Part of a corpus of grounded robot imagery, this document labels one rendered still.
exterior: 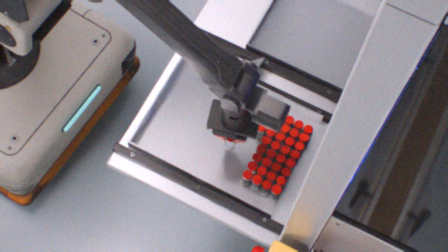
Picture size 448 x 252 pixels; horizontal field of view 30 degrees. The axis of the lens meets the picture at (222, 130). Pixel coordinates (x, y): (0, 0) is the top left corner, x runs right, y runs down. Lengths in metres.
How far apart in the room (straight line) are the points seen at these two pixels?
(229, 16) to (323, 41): 0.23
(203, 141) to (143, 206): 0.91
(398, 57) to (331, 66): 0.96
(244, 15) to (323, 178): 0.75
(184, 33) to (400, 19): 0.55
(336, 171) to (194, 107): 0.64
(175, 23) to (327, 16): 0.69
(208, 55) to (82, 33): 1.25
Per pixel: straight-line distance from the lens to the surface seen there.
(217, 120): 1.63
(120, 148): 1.75
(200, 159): 1.76
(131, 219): 2.64
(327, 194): 1.33
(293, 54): 1.90
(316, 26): 1.95
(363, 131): 1.11
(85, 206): 2.67
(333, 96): 1.84
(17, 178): 2.45
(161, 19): 1.34
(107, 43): 2.60
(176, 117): 1.80
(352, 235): 1.44
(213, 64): 1.41
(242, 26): 1.93
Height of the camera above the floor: 2.50
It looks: 65 degrees down
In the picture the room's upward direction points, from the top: 9 degrees clockwise
